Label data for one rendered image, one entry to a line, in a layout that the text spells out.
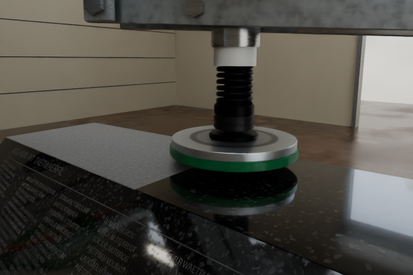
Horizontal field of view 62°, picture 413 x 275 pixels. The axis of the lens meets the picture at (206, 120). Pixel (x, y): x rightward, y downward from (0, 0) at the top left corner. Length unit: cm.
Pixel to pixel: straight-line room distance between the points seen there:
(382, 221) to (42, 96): 542
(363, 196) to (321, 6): 26
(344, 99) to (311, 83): 56
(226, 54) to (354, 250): 33
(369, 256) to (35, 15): 550
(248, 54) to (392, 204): 29
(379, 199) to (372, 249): 14
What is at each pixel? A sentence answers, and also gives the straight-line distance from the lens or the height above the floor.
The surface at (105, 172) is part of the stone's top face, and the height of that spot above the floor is 80.
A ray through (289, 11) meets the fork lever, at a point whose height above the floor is 105.
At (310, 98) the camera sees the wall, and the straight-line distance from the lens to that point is 564.
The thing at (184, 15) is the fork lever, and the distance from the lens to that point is 54.
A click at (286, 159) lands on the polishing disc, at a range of 53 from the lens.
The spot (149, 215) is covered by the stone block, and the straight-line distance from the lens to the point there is 45.
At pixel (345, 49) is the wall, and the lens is 544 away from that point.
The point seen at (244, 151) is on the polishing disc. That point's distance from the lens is 50.
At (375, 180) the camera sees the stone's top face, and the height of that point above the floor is 80.
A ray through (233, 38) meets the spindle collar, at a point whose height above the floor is 101.
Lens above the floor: 98
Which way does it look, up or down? 10 degrees down
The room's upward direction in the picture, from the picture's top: straight up
